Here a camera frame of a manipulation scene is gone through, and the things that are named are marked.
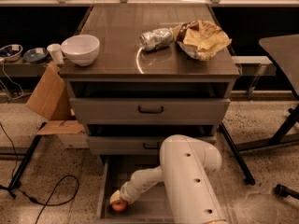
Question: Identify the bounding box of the red apple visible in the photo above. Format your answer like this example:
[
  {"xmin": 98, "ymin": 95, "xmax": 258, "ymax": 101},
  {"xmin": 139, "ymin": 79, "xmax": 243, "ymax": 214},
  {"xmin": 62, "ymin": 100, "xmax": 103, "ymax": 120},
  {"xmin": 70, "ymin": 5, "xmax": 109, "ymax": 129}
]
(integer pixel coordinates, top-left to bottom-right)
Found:
[{"xmin": 112, "ymin": 201, "xmax": 128, "ymax": 212}]

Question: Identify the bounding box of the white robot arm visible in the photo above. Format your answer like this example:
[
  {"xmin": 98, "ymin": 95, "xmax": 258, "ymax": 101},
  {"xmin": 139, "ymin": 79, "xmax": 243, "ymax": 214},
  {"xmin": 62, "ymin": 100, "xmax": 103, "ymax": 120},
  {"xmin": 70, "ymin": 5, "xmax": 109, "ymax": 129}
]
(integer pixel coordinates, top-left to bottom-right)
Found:
[{"xmin": 110, "ymin": 134, "xmax": 228, "ymax": 224}]

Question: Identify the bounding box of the bottom open grey drawer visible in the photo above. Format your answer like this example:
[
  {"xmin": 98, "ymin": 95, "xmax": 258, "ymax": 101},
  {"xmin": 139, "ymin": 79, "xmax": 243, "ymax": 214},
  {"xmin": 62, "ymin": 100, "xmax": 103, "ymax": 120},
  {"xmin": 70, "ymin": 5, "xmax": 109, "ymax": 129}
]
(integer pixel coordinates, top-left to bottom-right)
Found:
[{"xmin": 96, "ymin": 156, "xmax": 175, "ymax": 224}]

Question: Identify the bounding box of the middle grey drawer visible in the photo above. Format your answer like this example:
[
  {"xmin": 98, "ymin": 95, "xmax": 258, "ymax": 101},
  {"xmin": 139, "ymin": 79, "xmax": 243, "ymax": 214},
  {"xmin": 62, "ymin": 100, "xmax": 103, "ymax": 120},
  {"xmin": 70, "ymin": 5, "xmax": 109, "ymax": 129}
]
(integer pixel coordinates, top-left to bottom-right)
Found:
[{"xmin": 86, "ymin": 136, "xmax": 164, "ymax": 155}]

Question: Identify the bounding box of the top grey drawer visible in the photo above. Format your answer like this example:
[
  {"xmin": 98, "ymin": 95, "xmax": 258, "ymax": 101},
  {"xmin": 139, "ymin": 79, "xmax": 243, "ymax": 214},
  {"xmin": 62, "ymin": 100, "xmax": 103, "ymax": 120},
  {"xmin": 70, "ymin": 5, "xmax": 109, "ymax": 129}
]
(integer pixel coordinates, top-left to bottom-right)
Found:
[{"xmin": 70, "ymin": 98, "xmax": 230, "ymax": 125}]

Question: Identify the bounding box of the grey drawer cabinet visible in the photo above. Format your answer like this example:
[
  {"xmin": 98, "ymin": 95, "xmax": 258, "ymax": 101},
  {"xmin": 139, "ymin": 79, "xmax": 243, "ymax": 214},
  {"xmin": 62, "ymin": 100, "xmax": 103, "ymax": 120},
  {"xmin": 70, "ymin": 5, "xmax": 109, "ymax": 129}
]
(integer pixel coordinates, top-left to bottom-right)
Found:
[{"xmin": 60, "ymin": 4, "xmax": 239, "ymax": 158}]

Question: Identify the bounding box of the black table leg left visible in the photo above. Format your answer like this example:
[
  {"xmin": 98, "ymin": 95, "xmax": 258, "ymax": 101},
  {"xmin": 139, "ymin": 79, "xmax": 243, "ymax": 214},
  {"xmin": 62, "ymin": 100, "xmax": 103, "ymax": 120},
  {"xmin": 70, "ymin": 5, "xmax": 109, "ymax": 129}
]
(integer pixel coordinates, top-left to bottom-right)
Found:
[{"xmin": 8, "ymin": 133, "xmax": 42, "ymax": 196}]

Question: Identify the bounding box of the brown cardboard box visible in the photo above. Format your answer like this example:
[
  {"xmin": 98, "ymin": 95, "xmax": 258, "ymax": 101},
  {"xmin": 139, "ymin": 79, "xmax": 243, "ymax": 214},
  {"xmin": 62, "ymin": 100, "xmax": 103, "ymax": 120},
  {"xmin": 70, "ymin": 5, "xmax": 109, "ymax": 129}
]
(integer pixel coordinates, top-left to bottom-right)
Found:
[{"xmin": 26, "ymin": 62, "xmax": 88, "ymax": 148}]

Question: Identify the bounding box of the white ceramic bowl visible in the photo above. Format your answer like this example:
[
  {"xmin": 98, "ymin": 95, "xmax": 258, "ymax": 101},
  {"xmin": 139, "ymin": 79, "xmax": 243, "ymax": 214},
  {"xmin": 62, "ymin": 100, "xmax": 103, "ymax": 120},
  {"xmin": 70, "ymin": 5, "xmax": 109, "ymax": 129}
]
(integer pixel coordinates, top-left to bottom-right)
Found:
[{"xmin": 61, "ymin": 35, "xmax": 100, "ymax": 66}]

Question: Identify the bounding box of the white paper cup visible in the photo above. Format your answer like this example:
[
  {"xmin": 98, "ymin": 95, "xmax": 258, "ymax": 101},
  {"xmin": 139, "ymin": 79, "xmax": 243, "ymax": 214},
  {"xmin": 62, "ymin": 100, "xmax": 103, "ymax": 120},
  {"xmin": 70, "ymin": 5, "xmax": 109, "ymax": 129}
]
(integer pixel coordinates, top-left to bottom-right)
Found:
[{"xmin": 47, "ymin": 44, "xmax": 64, "ymax": 64}]

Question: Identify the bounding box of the crushed silver can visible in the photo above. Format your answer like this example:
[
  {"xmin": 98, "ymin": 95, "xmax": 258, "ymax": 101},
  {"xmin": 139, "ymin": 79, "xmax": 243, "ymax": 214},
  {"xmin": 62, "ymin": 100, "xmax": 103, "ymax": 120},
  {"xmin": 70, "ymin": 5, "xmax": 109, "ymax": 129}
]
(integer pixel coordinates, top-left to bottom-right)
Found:
[{"xmin": 140, "ymin": 28, "xmax": 174, "ymax": 51}]

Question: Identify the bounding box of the blue patterned bowl right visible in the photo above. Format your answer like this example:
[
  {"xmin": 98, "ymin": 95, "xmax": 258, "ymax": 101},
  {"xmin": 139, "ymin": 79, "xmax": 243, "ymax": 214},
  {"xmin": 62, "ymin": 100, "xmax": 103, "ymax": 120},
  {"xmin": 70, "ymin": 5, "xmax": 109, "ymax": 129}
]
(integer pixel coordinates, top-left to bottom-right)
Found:
[{"xmin": 23, "ymin": 48, "xmax": 49, "ymax": 63}]

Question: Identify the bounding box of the blue patterned bowl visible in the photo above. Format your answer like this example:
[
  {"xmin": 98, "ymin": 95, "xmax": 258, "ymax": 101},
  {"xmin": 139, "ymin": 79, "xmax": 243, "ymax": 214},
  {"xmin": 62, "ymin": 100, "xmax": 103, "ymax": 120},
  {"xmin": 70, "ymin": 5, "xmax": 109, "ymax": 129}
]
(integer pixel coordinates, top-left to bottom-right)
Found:
[
  {"xmin": 23, "ymin": 48, "xmax": 49, "ymax": 63},
  {"xmin": 0, "ymin": 44, "xmax": 22, "ymax": 62}
]

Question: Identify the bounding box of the black round floor object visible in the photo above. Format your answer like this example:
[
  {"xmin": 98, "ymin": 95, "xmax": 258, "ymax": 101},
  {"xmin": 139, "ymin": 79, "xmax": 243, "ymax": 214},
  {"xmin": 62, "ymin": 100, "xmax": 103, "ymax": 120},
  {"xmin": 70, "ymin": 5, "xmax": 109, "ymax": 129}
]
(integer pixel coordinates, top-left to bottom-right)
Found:
[{"xmin": 275, "ymin": 184, "xmax": 299, "ymax": 200}]

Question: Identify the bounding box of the blue patterned bowl left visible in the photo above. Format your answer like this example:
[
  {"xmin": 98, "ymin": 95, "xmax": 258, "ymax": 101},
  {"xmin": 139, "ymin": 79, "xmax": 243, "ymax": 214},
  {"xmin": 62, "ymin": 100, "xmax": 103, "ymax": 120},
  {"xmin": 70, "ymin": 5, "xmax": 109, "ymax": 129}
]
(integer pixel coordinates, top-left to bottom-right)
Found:
[{"xmin": 0, "ymin": 44, "xmax": 22, "ymax": 62}]

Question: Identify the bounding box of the crumpled brown chip bag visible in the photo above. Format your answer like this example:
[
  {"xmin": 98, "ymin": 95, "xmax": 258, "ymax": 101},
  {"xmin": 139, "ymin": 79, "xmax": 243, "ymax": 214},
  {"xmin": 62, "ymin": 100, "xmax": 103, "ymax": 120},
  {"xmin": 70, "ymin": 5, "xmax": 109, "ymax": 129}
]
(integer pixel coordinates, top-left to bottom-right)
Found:
[{"xmin": 172, "ymin": 20, "xmax": 232, "ymax": 61}]

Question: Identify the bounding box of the dark side table top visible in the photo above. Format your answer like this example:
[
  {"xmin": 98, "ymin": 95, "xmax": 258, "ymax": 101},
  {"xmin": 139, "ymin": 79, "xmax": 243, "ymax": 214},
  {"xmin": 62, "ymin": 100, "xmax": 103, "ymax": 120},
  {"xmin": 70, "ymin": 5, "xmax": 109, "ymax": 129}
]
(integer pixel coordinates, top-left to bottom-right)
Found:
[{"xmin": 259, "ymin": 35, "xmax": 299, "ymax": 98}]

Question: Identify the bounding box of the black table leg frame right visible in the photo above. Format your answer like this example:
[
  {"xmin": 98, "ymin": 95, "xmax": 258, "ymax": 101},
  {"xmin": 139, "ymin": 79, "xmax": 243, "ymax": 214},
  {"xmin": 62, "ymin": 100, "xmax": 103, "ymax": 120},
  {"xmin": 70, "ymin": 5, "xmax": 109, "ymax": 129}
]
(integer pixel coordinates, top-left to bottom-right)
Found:
[{"xmin": 219, "ymin": 105, "xmax": 299, "ymax": 186}]

